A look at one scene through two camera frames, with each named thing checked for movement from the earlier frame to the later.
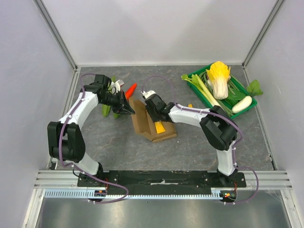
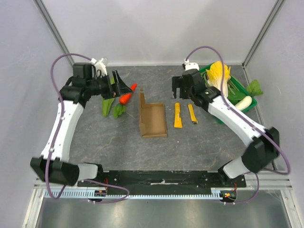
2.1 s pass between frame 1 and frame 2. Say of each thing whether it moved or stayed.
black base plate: stayed
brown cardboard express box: moved
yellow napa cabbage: stayed
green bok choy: stayed
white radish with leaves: stayed
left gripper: moved
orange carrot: stayed
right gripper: moved
